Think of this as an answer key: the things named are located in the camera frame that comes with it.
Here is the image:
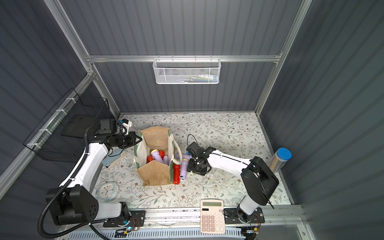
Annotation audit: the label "purple flashlight vertical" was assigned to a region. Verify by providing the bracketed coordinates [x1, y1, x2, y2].
[180, 159, 189, 181]
[163, 156, 169, 166]

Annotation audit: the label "purple flashlight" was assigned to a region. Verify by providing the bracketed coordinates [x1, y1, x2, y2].
[151, 149, 164, 164]
[176, 153, 192, 160]

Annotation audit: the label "red flashlight top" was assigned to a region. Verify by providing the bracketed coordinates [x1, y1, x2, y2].
[159, 151, 165, 160]

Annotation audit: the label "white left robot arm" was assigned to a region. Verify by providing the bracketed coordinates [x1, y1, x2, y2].
[45, 132, 143, 226]

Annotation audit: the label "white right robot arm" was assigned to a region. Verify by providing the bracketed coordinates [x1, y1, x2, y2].
[187, 142, 279, 223]

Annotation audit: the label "grey blue stapler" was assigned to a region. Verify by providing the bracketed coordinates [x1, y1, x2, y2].
[102, 150, 127, 168]

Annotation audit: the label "red flashlight left vertical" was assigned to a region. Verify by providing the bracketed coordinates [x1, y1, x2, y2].
[173, 164, 181, 185]

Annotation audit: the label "pink desk calculator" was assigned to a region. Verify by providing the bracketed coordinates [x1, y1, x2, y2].
[200, 199, 226, 234]

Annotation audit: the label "blue lid pencil tube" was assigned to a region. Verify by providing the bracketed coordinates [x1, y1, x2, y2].
[266, 148, 293, 174]

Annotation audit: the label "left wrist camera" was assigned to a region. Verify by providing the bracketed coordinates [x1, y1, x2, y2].
[99, 119, 132, 135]

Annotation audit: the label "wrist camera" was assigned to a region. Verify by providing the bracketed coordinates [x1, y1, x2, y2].
[99, 119, 132, 135]
[187, 142, 202, 158]

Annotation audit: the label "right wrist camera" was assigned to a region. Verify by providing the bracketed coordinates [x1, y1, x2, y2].
[187, 142, 202, 158]

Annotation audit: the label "black wire side basket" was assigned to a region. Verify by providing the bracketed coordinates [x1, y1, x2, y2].
[23, 89, 113, 163]

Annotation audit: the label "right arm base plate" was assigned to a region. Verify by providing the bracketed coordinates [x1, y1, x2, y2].
[223, 207, 265, 225]

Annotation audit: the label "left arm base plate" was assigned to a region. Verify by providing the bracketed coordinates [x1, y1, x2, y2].
[103, 211, 146, 228]

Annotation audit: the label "white wire wall basket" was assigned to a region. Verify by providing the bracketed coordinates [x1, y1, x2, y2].
[153, 59, 222, 85]

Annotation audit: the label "markers in wall basket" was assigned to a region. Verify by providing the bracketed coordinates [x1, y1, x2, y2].
[179, 74, 219, 84]

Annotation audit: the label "black corrugated cable hose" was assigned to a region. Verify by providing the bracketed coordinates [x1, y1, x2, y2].
[37, 122, 121, 240]

